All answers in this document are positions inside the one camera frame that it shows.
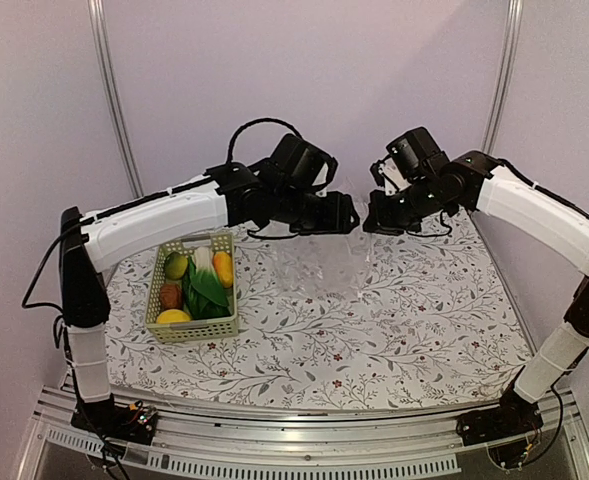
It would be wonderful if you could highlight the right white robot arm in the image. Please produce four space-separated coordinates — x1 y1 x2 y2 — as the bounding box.
364 151 589 436

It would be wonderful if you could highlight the green plastic basket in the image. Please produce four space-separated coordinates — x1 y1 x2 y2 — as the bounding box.
145 230 239 344

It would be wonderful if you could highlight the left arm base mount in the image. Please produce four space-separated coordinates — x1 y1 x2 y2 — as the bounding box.
71 395 158 446

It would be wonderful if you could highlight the yellow lemon toy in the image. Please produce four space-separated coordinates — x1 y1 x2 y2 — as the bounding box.
156 309 192 325

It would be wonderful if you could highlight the left aluminium frame post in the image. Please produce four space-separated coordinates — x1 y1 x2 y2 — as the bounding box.
87 0 144 198

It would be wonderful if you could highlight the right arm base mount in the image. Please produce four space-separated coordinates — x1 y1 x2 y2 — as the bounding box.
455 386 543 446

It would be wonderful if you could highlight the brown kiwi toy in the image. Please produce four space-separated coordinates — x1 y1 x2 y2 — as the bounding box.
159 283 183 310

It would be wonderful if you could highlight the bok choy toy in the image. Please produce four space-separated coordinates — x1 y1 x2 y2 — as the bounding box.
182 246 230 320

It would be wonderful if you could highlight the right aluminium frame post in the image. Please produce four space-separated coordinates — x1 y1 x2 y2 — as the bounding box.
482 0 524 154

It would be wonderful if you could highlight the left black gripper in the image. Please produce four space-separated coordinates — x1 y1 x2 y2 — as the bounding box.
274 186 362 237

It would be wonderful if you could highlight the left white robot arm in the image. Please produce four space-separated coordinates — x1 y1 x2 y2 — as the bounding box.
59 162 359 434

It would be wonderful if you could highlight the clear zip top bag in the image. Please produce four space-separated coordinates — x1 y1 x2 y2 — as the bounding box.
269 198 375 299

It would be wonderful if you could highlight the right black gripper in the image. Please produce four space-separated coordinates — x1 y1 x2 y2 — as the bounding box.
362 176 452 236

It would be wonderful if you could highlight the floral table mat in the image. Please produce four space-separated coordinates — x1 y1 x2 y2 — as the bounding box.
107 213 531 410

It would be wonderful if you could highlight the aluminium frame post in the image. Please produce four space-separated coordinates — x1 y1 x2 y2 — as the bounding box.
87 0 144 198
482 0 524 154

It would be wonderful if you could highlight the aluminium front rail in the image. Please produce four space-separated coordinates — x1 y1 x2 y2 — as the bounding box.
16 385 589 479

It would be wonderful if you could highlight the green yellow mango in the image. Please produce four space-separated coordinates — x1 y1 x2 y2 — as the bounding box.
164 251 189 280

